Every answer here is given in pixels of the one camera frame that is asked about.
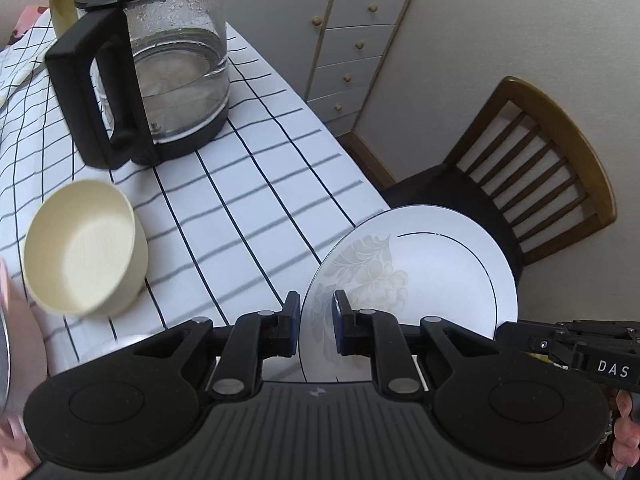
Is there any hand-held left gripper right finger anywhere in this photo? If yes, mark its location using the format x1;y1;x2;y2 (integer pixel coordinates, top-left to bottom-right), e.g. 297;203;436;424
332;289;501;401

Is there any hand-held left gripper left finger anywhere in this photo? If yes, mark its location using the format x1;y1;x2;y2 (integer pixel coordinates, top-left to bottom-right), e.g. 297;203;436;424
131;291;302;401

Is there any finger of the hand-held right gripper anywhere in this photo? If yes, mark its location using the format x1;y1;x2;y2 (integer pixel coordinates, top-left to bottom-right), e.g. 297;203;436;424
495;320;588;370

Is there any white plate with leaf print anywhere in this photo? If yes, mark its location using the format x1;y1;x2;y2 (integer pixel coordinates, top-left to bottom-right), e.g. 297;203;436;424
299;204;518;383

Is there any cream bowl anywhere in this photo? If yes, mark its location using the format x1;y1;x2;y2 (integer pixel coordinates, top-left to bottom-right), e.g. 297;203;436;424
22;178;149;317

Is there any person's right hand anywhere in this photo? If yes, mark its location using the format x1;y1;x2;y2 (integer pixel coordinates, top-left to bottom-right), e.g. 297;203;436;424
611;390;640;468

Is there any white black checked tablecloth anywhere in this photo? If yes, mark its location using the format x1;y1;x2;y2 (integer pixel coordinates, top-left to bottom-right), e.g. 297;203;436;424
0;7;391;376

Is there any wooden chair with black seat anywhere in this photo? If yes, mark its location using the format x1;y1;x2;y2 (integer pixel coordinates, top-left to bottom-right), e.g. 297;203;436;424
384;76;617;286

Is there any pink bowl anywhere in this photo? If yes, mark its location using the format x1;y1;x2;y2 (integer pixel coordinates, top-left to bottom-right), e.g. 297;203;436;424
0;260;51;467

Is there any grey cabinet with wooden knobs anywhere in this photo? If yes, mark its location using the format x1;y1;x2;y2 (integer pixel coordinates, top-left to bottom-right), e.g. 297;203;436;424
223;0;417;136

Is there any pink patterned cloth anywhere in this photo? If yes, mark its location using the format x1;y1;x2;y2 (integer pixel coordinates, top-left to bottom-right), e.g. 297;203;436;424
9;4;51;43

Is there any glass kettle with black handle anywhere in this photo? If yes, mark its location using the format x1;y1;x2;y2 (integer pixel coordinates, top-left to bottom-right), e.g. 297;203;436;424
46;0;232;170

